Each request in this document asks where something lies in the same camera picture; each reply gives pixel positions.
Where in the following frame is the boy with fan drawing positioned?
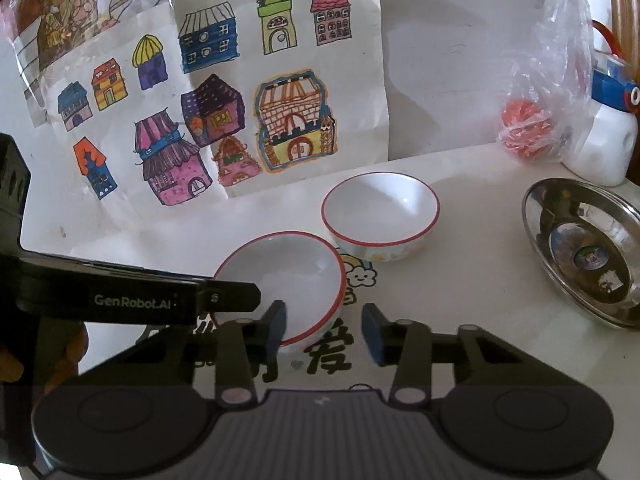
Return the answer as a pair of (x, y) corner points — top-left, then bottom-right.
(0, 0), (351, 130)

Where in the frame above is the colourful houses drawing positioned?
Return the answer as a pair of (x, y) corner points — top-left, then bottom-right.
(37, 0), (391, 207)

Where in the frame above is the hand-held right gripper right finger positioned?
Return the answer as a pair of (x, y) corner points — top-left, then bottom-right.
(361, 302), (538, 407)

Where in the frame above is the white ceramic bowl red rim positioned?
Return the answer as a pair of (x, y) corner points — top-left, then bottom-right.
(321, 172), (441, 262)
(209, 231), (348, 356)

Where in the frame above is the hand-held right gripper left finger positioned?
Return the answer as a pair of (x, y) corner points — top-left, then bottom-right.
(107, 300), (290, 407)

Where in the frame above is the person's left hand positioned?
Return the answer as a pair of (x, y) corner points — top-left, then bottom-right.
(47, 325), (90, 386)

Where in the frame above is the white bottle with blue lid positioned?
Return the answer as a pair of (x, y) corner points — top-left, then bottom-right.
(562, 20), (640, 186)

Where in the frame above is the steel plate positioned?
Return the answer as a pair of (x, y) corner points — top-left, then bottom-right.
(521, 177), (640, 332)

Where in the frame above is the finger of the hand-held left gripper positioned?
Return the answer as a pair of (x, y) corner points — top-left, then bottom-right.
(197, 281), (262, 315)

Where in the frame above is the orange mesh scrubber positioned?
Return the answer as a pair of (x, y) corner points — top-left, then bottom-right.
(497, 100), (555, 161)

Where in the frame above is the wooden door frame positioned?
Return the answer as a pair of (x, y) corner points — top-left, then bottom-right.
(605, 0), (640, 86)

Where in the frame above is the clear plastic bag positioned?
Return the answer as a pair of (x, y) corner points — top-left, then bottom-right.
(495, 0), (603, 166)

